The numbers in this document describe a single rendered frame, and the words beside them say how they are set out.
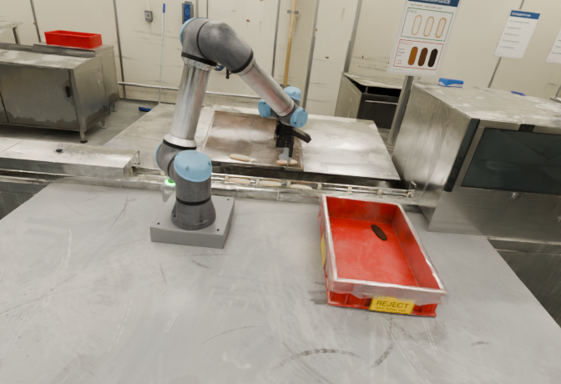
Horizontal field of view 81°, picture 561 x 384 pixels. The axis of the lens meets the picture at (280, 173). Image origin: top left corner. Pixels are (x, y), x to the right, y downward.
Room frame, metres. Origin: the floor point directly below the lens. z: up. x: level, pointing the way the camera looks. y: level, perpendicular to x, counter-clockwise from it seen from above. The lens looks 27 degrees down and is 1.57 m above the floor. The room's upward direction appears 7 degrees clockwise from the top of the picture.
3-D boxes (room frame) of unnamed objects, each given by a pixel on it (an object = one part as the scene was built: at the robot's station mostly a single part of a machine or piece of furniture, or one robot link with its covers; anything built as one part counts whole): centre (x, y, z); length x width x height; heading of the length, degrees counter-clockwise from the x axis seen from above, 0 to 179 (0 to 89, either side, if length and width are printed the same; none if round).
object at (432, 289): (0.90, -0.33, 0.87); 0.49 x 0.34 x 0.10; 0
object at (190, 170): (0.94, 0.29, 1.05); 0.13 x 0.12 x 0.14; 42
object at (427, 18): (2.08, -0.72, 1.50); 0.33 x 0.01 x 0.45; 99
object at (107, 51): (4.16, 2.70, 0.44); 0.70 x 0.55 x 0.87; 94
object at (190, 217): (0.93, 0.28, 0.93); 0.15 x 0.15 x 0.10
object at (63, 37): (4.16, 2.70, 0.93); 0.51 x 0.36 x 0.13; 98
